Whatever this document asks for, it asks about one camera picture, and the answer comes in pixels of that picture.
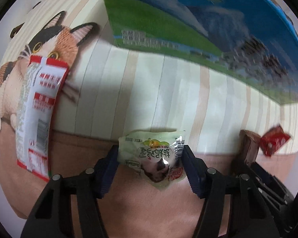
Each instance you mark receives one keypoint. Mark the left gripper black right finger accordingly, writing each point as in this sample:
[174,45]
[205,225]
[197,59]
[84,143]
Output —
[249,215]

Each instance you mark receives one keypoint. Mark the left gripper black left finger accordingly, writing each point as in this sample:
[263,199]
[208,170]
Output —
[51,215]

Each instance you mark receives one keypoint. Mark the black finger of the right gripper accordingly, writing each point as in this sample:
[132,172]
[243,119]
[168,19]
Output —
[273,191]

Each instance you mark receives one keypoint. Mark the red triangular chocolate packet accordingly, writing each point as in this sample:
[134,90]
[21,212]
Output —
[273,140]

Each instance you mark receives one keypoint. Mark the dark red brown snack packet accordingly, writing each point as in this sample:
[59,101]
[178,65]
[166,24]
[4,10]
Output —
[249,146]

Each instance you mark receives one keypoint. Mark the pale green chicken foot packet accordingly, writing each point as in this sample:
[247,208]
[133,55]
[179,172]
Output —
[154,156]

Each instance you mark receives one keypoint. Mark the red white long snack packet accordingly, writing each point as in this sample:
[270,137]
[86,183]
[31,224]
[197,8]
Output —
[41,86]

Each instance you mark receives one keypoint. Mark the cat print striped blanket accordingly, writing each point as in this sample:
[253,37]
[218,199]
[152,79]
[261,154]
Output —
[123,91]

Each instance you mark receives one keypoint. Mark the blue green milk cardboard box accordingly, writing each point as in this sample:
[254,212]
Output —
[251,40]

